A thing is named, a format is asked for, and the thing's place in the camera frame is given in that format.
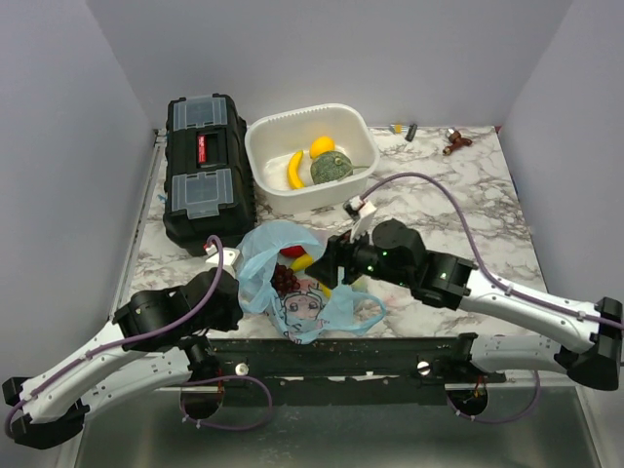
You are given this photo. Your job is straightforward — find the yellow hex key set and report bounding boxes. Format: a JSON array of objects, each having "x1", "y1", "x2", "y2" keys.
[{"x1": 389, "y1": 124, "x2": 409, "y2": 135}]

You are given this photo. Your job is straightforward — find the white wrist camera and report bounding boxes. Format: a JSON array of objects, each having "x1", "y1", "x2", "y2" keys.
[
  {"x1": 343, "y1": 196, "x2": 376, "y2": 243},
  {"x1": 205, "y1": 244, "x2": 241, "y2": 268}
]

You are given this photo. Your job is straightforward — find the aluminium frame rail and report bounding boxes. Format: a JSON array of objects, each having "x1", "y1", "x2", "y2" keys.
[{"x1": 53, "y1": 129, "x2": 170, "y2": 468}]

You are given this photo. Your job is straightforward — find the green netted fake melon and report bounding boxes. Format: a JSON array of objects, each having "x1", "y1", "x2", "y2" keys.
[{"x1": 310, "y1": 150, "x2": 354, "y2": 184}]

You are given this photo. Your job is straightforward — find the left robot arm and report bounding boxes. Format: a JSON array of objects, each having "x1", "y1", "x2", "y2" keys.
[{"x1": 2, "y1": 268, "x2": 243, "y2": 449}]

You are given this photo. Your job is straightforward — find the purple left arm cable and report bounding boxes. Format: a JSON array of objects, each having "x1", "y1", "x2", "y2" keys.
[{"x1": 3, "y1": 234, "x2": 225, "y2": 438}]

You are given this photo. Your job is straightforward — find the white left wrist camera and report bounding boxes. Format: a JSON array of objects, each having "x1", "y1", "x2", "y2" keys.
[{"x1": 205, "y1": 244, "x2": 241, "y2": 268}]

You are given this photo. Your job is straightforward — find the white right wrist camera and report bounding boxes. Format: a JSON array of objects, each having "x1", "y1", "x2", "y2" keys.
[{"x1": 343, "y1": 196, "x2": 376, "y2": 243}]

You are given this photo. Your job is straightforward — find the black screwdriver bit holder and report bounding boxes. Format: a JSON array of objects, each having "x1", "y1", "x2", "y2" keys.
[{"x1": 405, "y1": 124, "x2": 418, "y2": 142}]

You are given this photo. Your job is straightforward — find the red fake apple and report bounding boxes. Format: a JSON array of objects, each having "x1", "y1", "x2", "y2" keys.
[{"x1": 280, "y1": 246, "x2": 306, "y2": 258}]

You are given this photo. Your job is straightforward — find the brown brass faucet valve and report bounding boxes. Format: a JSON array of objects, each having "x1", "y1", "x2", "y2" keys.
[{"x1": 443, "y1": 128, "x2": 473, "y2": 156}]

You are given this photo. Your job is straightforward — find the black toolbox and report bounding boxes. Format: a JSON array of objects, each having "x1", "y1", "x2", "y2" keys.
[{"x1": 163, "y1": 94, "x2": 257, "y2": 256}]

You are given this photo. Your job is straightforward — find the blue printed plastic bag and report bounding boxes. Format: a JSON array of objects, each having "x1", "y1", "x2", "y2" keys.
[{"x1": 237, "y1": 220, "x2": 386, "y2": 344}]

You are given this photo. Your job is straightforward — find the yellow fake banana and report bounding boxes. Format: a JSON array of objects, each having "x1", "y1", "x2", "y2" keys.
[
  {"x1": 290, "y1": 253, "x2": 315, "y2": 272},
  {"x1": 287, "y1": 150, "x2": 305, "y2": 190}
]

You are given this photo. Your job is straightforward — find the yellow fake lemon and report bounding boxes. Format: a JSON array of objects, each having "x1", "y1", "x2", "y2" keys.
[{"x1": 309, "y1": 136, "x2": 335, "y2": 159}]

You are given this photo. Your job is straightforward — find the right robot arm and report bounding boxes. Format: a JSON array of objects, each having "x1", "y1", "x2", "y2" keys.
[{"x1": 305, "y1": 219, "x2": 623, "y2": 391}]

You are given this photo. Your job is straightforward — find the black mounting rail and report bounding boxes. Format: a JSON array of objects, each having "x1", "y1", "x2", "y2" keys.
[{"x1": 184, "y1": 333, "x2": 506, "y2": 407}]

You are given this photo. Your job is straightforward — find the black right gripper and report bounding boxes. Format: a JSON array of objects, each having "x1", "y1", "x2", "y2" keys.
[{"x1": 304, "y1": 220, "x2": 412, "y2": 288}]

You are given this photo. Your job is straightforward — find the dark red fake grapes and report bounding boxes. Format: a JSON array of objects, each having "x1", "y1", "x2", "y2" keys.
[{"x1": 271, "y1": 263, "x2": 300, "y2": 296}]

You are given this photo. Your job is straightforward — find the white plastic basin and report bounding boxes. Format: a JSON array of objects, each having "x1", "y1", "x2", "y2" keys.
[{"x1": 245, "y1": 103, "x2": 380, "y2": 215}]

